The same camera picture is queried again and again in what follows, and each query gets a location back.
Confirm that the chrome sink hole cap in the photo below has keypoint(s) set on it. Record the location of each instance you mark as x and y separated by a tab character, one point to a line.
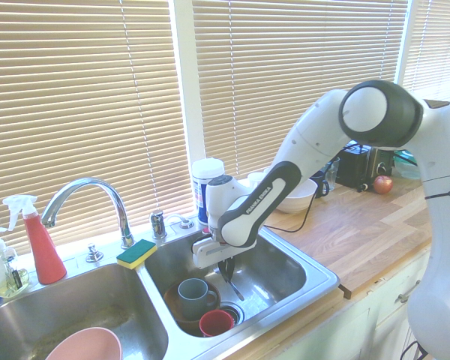
185	224

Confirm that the silver metal fork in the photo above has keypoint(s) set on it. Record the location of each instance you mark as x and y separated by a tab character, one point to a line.
236	290

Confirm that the white wipes canister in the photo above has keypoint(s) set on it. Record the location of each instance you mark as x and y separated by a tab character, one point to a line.
200	187

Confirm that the white ceramic bowl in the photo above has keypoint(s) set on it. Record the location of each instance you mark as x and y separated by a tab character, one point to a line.
296	198

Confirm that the chrome sink knob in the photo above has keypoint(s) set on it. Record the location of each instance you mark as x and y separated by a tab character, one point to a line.
93	255

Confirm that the white kitchen cabinet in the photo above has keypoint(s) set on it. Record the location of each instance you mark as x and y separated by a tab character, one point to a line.
360	326

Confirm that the metal sink drain strainer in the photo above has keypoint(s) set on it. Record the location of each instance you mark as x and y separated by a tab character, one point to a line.
236	313

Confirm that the wide beige window blind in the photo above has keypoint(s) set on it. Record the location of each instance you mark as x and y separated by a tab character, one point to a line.
78	112

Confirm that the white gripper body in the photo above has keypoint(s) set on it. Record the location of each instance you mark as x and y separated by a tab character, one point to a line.
210	255

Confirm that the black toaster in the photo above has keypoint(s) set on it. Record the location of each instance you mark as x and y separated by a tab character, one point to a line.
356	168

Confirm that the chrome curved faucet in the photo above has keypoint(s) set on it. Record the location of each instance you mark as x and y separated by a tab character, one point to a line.
112	195

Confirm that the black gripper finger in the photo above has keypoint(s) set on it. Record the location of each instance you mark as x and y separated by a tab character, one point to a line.
231	268
222	268

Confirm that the narrow beige window blind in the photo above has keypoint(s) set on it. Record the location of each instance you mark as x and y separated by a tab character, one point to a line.
435	45

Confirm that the medium beige window blind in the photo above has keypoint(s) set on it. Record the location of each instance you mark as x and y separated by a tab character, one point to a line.
285	56

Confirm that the pink plastic bowl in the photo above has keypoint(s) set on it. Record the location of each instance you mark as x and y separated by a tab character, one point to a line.
86	345

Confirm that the red spray bottle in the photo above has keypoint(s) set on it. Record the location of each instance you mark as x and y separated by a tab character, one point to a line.
45	255

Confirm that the chrome soap dispenser pump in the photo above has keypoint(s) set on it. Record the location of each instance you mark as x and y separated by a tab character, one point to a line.
158	225

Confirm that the brown wooden bowl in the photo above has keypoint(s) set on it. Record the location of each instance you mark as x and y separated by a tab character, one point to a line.
183	322

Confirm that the green and yellow sponge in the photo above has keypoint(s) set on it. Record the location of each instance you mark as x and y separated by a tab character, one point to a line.
137	253

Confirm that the grey mug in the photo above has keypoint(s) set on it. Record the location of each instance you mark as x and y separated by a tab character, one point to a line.
193	298

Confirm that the red plastic cup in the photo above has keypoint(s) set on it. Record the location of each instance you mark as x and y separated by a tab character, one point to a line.
213	324

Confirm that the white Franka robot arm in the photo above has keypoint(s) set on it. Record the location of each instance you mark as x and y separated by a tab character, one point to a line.
446	225

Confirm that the stainless steel double sink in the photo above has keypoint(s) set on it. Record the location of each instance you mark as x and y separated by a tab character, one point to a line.
266	273

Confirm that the green lid food container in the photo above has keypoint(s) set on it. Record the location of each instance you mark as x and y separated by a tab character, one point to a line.
405	167

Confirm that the clear drinking glass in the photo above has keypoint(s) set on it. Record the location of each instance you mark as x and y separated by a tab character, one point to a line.
333	174

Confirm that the yellow liquid bottle dark label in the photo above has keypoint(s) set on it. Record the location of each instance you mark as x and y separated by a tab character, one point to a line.
13	281

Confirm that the dark mug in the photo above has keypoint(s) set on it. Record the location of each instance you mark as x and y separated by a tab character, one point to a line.
322	183

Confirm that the red apple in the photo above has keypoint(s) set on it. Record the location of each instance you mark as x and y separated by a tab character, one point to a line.
383	185

